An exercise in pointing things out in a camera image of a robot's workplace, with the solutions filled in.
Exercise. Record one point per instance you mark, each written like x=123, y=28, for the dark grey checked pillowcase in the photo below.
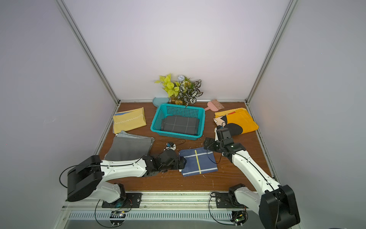
x=180, y=124

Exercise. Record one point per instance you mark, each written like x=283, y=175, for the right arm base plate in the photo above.
x=226, y=201

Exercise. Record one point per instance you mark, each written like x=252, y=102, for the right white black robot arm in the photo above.
x=274, y=217

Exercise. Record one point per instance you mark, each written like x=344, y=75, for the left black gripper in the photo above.
x=177, y=166

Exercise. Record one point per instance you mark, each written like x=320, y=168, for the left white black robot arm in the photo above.
x=90, y=179

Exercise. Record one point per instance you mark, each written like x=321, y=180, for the teal dustpan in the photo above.
x=158, y=101

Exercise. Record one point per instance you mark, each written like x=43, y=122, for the mustard zigzag pillowcase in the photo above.
x=128, y=120

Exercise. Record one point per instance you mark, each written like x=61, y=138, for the teal plastic basket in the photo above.
x=187, y=111

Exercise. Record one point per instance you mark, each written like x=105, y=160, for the circuit board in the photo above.
x=239, y=218
x=117, y=218

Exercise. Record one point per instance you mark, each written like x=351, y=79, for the pink hand brush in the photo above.
x=214, y=105

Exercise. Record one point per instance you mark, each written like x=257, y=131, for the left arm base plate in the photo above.
x=132, y=201

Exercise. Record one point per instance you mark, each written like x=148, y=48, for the right circuit board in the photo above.
x=239, y=218

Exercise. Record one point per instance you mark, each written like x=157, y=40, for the left circuit board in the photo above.
x=117, y=218

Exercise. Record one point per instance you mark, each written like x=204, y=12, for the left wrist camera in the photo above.
x=170, y=146

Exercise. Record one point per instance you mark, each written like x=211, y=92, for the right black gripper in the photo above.
x=218, y=127

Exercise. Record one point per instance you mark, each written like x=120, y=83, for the aluminium front rail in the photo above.
x=177, y=201

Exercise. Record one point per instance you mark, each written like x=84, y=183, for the plain grey pillowcase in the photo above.
x=127, y=146

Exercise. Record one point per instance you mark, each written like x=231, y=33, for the yellow black patterned pillowcase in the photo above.
x=238, y=121

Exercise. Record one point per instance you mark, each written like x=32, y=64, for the artificial green plant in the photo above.
x=182, y=91

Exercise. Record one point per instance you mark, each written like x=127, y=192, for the navy striped pillowcase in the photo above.
x=198, y=161

